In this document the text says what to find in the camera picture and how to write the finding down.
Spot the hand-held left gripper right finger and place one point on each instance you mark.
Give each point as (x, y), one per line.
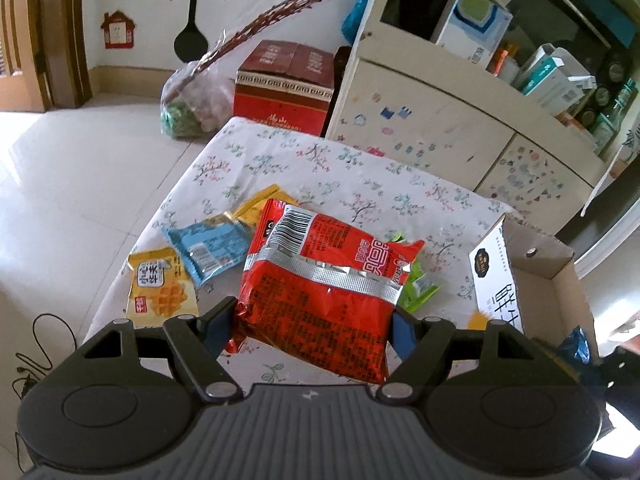
(402, 332)

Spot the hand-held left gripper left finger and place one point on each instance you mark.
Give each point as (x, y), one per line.
(217, 330)

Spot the green snack packet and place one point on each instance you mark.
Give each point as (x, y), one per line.
(417, 285)

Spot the red noodle packet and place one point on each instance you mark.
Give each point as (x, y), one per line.
(320, 305)

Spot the mustard yellow snack packet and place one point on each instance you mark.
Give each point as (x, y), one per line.
(257, 207)

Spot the cardboard box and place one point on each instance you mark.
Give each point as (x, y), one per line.
(530, 280)

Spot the yellow waffle packet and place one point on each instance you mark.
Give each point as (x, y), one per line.
(160, 285)

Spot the gold chip bag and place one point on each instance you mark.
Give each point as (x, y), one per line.
(480, 319)

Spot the blue snack packet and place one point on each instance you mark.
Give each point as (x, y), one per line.
(210, 250)

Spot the shiny blue bag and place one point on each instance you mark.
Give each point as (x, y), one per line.
(575, 345)

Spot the floral tablecloth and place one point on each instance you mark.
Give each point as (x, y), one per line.
(325, 170)

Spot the cream cabinet with stickers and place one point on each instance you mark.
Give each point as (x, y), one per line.
(450, 120)

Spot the dried branches in plastic bag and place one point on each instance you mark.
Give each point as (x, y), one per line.
(200, 95)

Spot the red cardboard carton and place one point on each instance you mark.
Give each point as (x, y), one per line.
(285, 85)

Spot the potted plant print card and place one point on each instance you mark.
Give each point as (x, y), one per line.
(630, 152)

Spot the white teal carton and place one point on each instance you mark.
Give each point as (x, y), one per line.
(550, 77)

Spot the orange bottle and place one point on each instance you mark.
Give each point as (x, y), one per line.
(502, 55)

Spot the green glass bottle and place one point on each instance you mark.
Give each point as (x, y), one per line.
(612, 110)

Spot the white blue tissue box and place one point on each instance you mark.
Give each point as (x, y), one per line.
(472, 20)

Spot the blue plastic bag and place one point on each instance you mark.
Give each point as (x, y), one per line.
(357, 10)

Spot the black vase flower wall sticker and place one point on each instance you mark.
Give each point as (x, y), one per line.
(190, 35)

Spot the red house wall sticker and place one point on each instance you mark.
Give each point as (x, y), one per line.
(117, 30)

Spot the wooden door frame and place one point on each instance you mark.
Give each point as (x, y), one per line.
(50, 35)

